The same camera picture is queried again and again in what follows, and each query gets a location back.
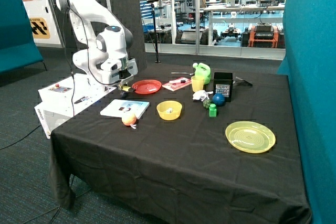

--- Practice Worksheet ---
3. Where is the black yellow sign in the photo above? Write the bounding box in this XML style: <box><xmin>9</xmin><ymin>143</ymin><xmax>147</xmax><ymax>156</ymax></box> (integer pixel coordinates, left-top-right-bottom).
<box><xmin>29</xmin><ymin>17</ymin><xmax>50</xmax><ymax>39</ymax></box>

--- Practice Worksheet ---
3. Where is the yellow plastic plate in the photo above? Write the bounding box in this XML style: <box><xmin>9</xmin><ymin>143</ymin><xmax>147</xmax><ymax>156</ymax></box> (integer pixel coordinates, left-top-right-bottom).
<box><xmin>225</xmin><ymin>121</ymin><xmax>276</xmax><ymax>154</ymax></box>

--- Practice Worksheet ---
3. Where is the white book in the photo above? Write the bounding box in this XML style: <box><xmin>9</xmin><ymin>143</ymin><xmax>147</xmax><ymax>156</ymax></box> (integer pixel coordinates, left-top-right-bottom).
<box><xmin>100</xmin><ymin>99</ymin><xmax>150</xmax><ymax>119</ymax></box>

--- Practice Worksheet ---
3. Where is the black box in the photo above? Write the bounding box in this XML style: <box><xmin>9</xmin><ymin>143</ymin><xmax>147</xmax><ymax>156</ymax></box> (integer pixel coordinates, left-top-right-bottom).
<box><xmin>213</xmin><ymin>72</ymin><xmax>233</xmax><ymax>102</ymax></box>

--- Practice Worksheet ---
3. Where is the black tablecloth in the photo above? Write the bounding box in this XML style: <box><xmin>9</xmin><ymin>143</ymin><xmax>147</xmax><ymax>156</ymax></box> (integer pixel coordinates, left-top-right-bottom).
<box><xmin>49</xmin><ymin>72</ymin><xmax>312</xmax><ymax>223</ymax></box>

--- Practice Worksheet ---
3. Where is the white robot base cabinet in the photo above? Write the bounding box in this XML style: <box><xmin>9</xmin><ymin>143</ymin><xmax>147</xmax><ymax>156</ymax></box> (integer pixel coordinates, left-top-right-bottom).
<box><xmin>35</xmin><ymin>73</ymin><xmax>115</xmax><ymax>138</ymax></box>

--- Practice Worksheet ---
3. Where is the black marker pen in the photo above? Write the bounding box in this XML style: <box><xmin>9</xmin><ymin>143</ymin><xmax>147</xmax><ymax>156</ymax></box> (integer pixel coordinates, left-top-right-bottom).
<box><xmin>74</xmin><ymin>97</ymin><xmax>89</xmax><ymax>104</ymax></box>

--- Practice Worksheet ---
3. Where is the crumpled white paper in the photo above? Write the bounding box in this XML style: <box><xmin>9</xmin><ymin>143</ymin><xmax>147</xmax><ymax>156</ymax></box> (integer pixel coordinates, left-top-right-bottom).
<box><xmin>193</xmin><ymin>90</ymin><xmax>213</xmax><ymax>102</ymax></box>

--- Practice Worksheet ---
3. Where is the orange ball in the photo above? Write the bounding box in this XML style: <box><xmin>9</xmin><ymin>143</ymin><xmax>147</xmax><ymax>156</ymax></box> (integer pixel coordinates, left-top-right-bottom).
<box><xmin>121</xmin><ymin>112</ymin><xmax>137</xmax><ymax>126</ymax></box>

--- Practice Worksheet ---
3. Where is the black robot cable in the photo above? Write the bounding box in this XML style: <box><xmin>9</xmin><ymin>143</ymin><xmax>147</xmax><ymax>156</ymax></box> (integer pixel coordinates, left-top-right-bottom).
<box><xmin>62</xmin><ymin>6</ymin><xmax>119</xmax><ymax>117</ymax></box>

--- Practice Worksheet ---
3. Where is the blue ball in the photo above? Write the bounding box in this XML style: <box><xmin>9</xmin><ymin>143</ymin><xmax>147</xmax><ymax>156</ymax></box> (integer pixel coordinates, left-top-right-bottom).
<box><xmin>212</xmin><ymin>93</ymin><xmax>226</xmax><ymax>106</ymax></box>

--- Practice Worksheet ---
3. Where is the yellow plastic cup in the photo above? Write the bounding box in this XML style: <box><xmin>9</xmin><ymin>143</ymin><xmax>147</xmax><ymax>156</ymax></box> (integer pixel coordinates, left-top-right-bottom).
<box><xmin>191</xmin><ymin>76</ymin><xmax>204</xmax><ymax>92</ymax></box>

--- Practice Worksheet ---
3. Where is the metal spoon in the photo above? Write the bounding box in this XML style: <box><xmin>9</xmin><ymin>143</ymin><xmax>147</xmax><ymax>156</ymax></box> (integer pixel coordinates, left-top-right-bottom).
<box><xmin>171</xmin><ymin>72</ymin><xmax>195</xmax><ymax>76</ymax></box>

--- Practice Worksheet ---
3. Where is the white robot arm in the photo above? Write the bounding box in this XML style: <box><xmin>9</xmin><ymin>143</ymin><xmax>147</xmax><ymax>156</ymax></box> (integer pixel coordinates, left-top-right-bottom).
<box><xmin>56</xmin><ymin>0</ymin><xmax>138</xmax><ymax>87</ymax></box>

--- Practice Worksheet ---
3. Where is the orange mobile robot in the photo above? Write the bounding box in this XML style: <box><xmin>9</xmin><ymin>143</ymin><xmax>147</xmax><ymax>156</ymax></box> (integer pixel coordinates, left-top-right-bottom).
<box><xmin>241</xmin><ymin>23</ymin><xmax>285</xmax><ymax>49</ymax></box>

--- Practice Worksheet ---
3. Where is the teal sofa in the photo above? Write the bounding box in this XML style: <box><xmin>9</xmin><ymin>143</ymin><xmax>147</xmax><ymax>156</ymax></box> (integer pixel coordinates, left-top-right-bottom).
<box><xmin>0</xmin><ymin>0</ymin><xmax>44</xmax><ymax>73</ymax></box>

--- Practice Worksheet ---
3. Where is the teal partition wall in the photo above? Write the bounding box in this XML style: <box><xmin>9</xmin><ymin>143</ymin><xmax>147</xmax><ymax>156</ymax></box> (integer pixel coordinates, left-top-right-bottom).
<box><xmin>278</xmin><ymin>0</ymin><xmax>335</xmax><ymax>223</ymax></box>

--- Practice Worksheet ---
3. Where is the green watering can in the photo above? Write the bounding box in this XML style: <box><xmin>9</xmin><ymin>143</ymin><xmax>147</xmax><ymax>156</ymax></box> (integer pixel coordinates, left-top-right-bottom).
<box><xmin>192</xmin><ymin>63</ymin><xmax>211</xmax><ymax>85</ymax></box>

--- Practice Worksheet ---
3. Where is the green toy block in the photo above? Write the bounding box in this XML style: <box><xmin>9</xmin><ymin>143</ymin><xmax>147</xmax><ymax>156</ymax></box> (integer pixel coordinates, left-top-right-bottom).
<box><xmin>208</xmin><ymin>103</ymin><xmax>217</xmax><ymax>117</ymax></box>

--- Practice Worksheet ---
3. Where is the red book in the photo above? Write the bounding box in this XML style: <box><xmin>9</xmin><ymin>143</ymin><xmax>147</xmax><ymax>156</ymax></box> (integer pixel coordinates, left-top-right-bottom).
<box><xmin>162</xmin><ymin>78</ymin><xmax>192</xmax><ymax>91</ymax></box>

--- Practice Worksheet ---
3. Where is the small dark green object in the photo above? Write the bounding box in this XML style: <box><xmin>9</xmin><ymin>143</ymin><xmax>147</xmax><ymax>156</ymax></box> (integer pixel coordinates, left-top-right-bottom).
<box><xmin>202</xmin><ymin>99</ymin><xmax>212</xmax><ymax>110</ymax></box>

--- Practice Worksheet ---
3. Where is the yellow plastic bowl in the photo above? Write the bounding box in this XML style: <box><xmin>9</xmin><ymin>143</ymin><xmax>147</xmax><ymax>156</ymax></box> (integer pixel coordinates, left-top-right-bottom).
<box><xmin>156</xmin><ymin>100</ymin><xmax>182</xmax><ymax>121</ymax></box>

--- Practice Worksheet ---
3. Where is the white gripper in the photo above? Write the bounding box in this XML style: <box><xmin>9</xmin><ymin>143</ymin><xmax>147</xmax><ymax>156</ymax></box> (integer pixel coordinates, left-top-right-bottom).
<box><xmin>100</xmin><ymin>58</ymin><xmax>138</xmax><ymax>90</ymax></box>

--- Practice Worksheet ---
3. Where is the pink highlighter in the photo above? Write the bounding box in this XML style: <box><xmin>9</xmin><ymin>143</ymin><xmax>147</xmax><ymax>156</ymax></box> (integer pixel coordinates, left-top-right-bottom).
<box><xmin>169</xmin><ymin>78</ymin><xmax>189</xmax><ymax>83</ymax></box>

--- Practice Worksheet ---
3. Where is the red plastic plate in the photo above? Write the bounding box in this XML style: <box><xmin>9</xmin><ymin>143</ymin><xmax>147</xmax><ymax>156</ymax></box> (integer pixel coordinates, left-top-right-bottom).
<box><xmin>132</xmin><ymin>79</ymin><xmax>162</xmax><ymax>94</ymax></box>

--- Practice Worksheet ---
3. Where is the dark computer mouse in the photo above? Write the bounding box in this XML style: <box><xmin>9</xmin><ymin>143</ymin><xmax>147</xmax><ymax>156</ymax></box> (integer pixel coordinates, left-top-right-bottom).
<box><xmin>120</xmin><ymin>91</ymin><xmax>129</xmax><ymax>99</ymax></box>

